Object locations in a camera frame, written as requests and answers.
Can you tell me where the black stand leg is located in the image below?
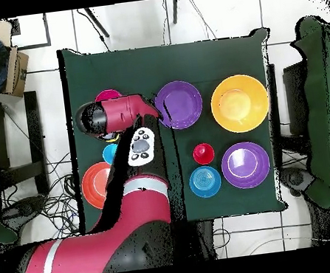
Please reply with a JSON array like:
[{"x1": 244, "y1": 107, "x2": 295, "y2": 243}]
[
  {"x1": 170, "y1": 0, "x2": 183, "y2": 24},
  {"x1": 83, "y1": 5, "x2": 111, "y2": 41}
]

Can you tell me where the blue bowl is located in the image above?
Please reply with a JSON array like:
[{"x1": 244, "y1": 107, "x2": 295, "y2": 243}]
[{"x1": 187, "y1": 163, "x2": 224, "y2": 200}]

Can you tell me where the red cup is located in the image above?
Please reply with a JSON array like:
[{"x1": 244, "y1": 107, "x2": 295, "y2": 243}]
[{"x1": 191, "y1": 141, "x2": 216, "y2": 167}]

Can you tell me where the black metal frame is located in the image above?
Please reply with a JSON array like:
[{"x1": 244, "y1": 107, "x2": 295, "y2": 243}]
[
  {"x1": 0, "y1": 90, "x2": 51, "y2": 202},
  {"x1": 263, "y1": 59, "x2": 318, "y2": 159}
]

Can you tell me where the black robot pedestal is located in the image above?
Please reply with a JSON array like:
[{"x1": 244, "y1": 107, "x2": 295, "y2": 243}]
[{"x1": 190, "y1": 218, "x2": 221, "y2": 258}]

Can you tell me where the blue cup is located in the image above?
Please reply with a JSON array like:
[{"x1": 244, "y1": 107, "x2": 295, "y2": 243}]
[{"x1": 100, "y1": 142, "x2": 121, "y2": 166}]

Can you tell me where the purple bowl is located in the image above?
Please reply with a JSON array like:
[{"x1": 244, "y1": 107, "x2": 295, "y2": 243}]
[
  {"x1": 152, "y1": 77, "x2": 206, "y2": 133},
  {"x1": 219, "y1": 139, "x2": 274, "y2": 193}
]

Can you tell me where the black cable tangle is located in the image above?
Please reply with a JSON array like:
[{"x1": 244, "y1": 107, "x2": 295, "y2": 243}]
[{"x1": 0, "y1": 150, "x2": 86, "y2": 247}]

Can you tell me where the white board black frame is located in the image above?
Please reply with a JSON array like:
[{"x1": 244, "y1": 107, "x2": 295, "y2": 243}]
[{"x1": 7, "y1": 12, "x2": 52, "y2": 52}]

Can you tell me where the dark green tablecloth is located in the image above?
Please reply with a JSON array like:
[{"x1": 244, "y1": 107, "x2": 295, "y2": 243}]
[{"x1": 56, "y1": 24, "x2": 292, "y2": 237}]

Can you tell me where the cardboard box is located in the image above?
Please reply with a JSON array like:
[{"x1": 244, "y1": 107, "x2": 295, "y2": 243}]
[{"x1": 0, "y1": 44, "x2": 34, "y2": 100}]

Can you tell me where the orange-red bowl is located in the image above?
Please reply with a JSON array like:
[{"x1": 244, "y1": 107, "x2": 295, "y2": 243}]
[{"x1": 78, "y1": 160, "x2": 117, "y2": 212}]

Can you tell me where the large yellow bowl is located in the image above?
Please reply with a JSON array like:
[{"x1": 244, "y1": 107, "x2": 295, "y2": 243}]
[{"x1": 207, "y1": 71, "x2": 272, "y2": 137}]

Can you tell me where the pink bowl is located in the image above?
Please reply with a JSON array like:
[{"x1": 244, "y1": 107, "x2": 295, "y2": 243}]
[{"x1": 93, "y1": 87, "x2": 123, "y2": 103}]

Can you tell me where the black wheeled base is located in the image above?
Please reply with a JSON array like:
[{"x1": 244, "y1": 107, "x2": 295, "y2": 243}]
[
  {"x1": 278, "y1": 162, "x2": 317, "y2": 200},
  {"x1": 0, "y1": 193, "x2": 50, "y2": 235}
]

